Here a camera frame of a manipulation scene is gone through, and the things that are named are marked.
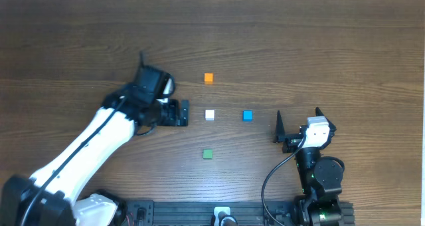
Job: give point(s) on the orange cube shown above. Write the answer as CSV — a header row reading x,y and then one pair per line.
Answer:
x,y
208,78

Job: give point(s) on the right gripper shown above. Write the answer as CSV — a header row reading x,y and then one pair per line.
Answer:
x,y
292,143

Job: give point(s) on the blue cube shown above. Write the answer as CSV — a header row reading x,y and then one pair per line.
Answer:
x,y
247,115

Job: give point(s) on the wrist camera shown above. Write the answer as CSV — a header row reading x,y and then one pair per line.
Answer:
x,y
317,133
168,86

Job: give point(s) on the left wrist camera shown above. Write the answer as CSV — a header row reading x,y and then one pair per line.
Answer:
x,y
168,86

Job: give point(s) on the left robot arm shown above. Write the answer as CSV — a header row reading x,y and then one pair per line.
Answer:
x,y
99,143

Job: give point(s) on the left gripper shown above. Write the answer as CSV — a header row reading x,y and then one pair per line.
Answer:
x,y
174,114

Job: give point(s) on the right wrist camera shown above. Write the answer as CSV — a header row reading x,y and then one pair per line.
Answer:
x,y
317,133

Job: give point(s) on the white cube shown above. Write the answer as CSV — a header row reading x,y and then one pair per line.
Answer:
x,y
209,114

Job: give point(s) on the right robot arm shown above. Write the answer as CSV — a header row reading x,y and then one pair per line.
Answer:
x,y
327,177

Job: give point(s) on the green cube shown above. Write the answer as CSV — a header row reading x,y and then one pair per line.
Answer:
x,y
207,154

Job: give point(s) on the mounting rail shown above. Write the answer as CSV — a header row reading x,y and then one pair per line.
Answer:
x,y
192,214

